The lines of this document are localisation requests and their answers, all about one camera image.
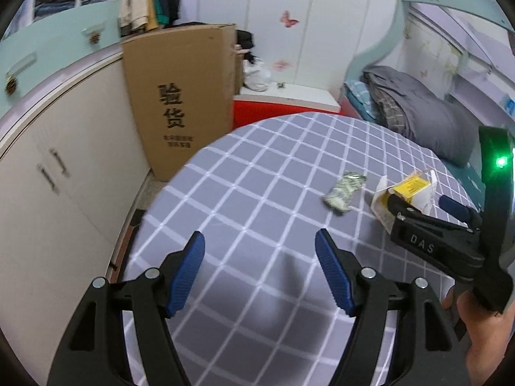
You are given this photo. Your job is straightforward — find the yellow white carton box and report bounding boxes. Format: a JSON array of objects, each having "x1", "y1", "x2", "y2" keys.
[{"x1": 371, "y1": 169, "x2": 438, "y2": 234}]

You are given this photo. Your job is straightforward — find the person's right hand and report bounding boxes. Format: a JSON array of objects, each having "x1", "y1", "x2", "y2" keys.
[{"x1": 443, "y1": 288, "x2": 514, "y2": 385}]

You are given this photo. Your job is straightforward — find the grey folded blanket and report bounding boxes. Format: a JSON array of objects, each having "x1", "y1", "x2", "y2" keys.
[{"x1": 363, "y1": 65, "x2": 478, "y2": 168}]

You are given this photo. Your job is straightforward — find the grey checked tablecloth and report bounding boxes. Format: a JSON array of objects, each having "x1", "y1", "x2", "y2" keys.
[{"x1": 124, "y1": 113, "x2": 470, "y2": 385}]

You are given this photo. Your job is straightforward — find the white foam board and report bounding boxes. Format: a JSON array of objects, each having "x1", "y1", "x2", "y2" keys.
[{"x1": 234, "y1": 82, "x2": 341, "y2": 113}]

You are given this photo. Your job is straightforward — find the red storage box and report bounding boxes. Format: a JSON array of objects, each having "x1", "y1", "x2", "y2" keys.
[{"x1": 232, "y1": 100, "x2": 344, "y2": 130}]

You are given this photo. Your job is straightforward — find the white low cabinet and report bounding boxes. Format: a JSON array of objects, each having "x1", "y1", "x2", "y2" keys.
[{"x1": 1, "y1": 45, "x2": 149, "y2": 382}]

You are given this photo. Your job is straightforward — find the white plastic bag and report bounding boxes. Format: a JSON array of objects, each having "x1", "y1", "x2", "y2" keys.
[{"x1": 243, "y1": 59, "x2": 271, "y2": 92}]

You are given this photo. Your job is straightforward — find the large brown cardboard box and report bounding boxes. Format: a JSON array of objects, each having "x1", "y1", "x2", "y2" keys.
[{"x1": 121, "y1": 24, "x2": 237, "y2": 181}]

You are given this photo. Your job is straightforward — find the teal drawer unit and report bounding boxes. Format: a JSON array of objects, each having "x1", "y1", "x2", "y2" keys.
[{"x1": 1, "y1": 1, "x2": 120, "y2": 113}]

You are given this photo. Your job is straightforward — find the hanging clothes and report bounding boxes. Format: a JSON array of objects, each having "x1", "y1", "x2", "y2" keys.
[{"x1": 118, "y1": 0, "x2": 181, "y2": 38}]

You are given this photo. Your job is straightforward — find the teal bunk bed frame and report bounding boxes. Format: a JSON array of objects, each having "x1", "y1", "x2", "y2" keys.
[{"x1": 345, "y1": 0, "x2": 514, "y2": 129}]

